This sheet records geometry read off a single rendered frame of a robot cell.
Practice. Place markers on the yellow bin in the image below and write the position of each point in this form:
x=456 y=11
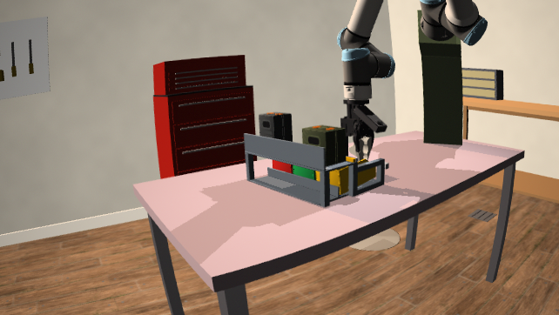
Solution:
x=340 y=177

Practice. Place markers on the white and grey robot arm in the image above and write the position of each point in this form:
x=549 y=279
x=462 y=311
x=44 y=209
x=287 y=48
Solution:
x=460 y=18

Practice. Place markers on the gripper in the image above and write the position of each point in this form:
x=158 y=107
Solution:
x=358 y=129

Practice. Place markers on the red open bin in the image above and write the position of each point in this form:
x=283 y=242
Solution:
x=283 y=166

